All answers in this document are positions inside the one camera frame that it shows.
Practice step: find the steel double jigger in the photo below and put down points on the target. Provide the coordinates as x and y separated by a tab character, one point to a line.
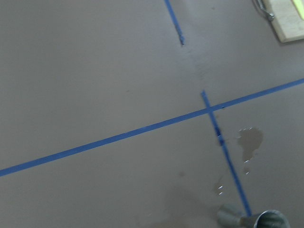
230	217

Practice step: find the wooden cutting board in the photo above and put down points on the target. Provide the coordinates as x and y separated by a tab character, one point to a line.
288	20

